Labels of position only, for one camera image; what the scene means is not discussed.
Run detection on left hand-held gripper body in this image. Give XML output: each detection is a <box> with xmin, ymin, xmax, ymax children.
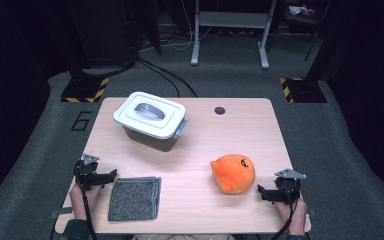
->
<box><xmin>74</xmin><ymin>153</ymin><xmax>105</xmax><ymax>191</ymax></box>

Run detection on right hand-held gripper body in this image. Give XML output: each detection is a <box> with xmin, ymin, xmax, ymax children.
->
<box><xmin>273</xmin><ymin>168</ymin><xmax>308</xmax><ymax>204</ymax></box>

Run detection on grey towel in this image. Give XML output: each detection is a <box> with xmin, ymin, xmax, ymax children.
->
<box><xmin>107</xmin><ymin>176</ymin><xmax>162</xmax><ymax>222</ymax></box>

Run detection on orange plush toy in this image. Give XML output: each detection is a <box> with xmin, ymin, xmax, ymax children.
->
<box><xmin>209</xmin><ymin>153</ymin><xmax>257</xmax><ymax>195</ymax></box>

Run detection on grey plastic storage box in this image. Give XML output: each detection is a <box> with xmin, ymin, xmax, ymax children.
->
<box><xmin>122</xmin><ymin>117</ymin><xmax>188</xmax><ymax>153</ymax></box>

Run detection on white lidded plastic container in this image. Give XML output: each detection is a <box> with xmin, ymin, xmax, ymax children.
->
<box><xmin>113</xmin><ymin>91</ymin><xmax>187</xmax><ymax>140</ymax></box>

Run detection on person's right hand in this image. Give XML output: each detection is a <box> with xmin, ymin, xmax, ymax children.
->
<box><xmin>274</xmin><ymin>198</ymin><xmax>308</xmax><ymax>237</ymax></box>

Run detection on person's left hand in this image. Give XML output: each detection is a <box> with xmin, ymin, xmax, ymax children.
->
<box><xmin>69</xmin><ymin>183</ymin><xmax>103</xmax><ymax>221</ymax></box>

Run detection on black striped stand base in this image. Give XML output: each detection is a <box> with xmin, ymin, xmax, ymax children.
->
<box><xmin>60</xmin><ymin>77</ymin><xmax>110</xmax><ymax>104</ymax></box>
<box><xmin>279</xmin><ymin>77</ymin><xmax>328</xmax><ymax>104</ymax></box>

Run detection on black cabinet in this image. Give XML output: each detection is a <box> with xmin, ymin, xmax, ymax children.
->
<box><xmin>67</xmin><ymin>0</ymin><xmax>138</xmax><ymax>68</ymax></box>

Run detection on white and orange shelf clutter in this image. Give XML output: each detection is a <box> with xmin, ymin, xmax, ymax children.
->
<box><xmin>288</xmin><ymin>4</ymin><xmax>316</xmax><ymax>17</ymax></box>

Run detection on right hand-held gripper cable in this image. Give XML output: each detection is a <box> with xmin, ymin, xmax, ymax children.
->
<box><xmin>271</xmin><ymin>186</ymin><xmax>298</xmax><ymax>240</ymax></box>

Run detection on hand-held gripper cable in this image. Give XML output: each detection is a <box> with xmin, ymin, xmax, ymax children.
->
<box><xmin>74</xmin><ymin>163</ymin><xmax>99</xmax><ymax>240</ymax></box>
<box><xmin>271</xmin><ymin>186</ymin><xmax>298</xmax><ymax>240</ymax></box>

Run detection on left hand-held gripper cable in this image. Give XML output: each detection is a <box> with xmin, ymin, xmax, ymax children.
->
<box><xmin>74</xmin><ymin>163</ymin><xmax>99</xmax><ymax>240</ymax></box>

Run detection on black floor cables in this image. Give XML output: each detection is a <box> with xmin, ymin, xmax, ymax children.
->
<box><xmin>136</xmin><ymin>58</ymin><xmax>199</xmax><ymax>98</ymax></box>

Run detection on white floor cable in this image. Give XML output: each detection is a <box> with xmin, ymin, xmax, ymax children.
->
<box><xmin>166</xmin><ymin>0</ymin><xmax>213</xmax><ymax>52</ymax></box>

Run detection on white metal table frame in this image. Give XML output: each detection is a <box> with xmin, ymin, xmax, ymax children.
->
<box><xmin>190</xmin><ymin>0</ymin><xmax>278</xmax><ymax>70</ymax></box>

